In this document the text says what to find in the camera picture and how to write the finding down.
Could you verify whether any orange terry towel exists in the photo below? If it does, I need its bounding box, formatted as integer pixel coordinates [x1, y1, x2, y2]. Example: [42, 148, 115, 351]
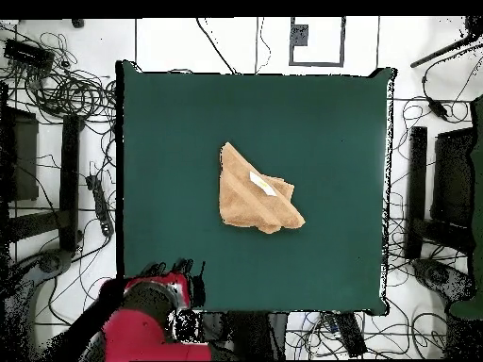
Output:
[218, 141, 307, 236]

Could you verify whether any dark green table cloth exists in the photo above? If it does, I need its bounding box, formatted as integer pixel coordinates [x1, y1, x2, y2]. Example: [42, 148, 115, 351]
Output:
[114, 59, 397, 317]

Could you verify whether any black power strip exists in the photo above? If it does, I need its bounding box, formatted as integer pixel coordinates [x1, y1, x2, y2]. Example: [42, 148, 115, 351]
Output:
[85, 173, 115, 239]
[333, 311, 369, 359]

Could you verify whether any dark grey square patch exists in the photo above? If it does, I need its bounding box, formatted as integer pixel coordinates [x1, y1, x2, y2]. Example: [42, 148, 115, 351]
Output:
[290, 24, 309, 47]

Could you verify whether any black stand foot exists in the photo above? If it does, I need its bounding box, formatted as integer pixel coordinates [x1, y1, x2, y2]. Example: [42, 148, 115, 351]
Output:
[411, 257, 475, 304]
[35, 249, 75, 275]

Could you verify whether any dark equipment case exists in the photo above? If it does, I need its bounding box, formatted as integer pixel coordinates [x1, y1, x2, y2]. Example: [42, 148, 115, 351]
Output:
[430, 126, 477, 228]
[0, 106, 40, 203]

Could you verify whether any black power adapter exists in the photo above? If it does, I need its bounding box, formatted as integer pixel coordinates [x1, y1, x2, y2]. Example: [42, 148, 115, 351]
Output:
[426, 96, 450, 122]

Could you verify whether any black rod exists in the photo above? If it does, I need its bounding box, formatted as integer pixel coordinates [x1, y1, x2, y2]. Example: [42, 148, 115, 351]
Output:
[409, 33, 483, 70]

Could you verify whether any black hub box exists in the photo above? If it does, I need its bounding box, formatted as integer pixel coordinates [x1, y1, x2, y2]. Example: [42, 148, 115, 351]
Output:
[3, 38, 57, 72]

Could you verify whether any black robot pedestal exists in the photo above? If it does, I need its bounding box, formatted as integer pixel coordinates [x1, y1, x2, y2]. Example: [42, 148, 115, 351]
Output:
[199, 310, 289, 361]

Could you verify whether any long black cable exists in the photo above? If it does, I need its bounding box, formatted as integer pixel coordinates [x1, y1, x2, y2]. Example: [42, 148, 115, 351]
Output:
[194, 17, 238, 75]

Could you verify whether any grey square floor frame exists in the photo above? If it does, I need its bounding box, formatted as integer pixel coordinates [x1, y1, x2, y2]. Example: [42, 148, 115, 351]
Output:
[289, 16, 347, 68]

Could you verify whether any black cable tangle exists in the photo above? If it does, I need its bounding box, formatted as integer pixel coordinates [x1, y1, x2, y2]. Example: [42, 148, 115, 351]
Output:
[31, 31, 116, 123]

